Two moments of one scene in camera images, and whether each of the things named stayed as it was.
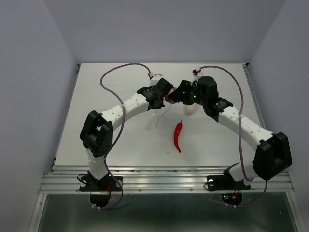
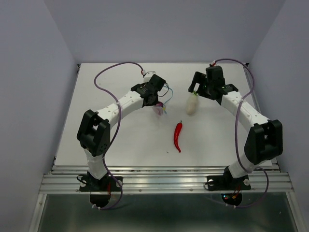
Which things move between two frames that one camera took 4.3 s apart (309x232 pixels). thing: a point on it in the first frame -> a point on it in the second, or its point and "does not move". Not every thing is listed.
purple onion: x=166 y=98 -> x=159 y=108
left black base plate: x=107 y=183 does not move
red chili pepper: x=177 y=129 does not move
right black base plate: x=225 y=183 does not move
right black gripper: x=177 y=94 -> x=199 y=78
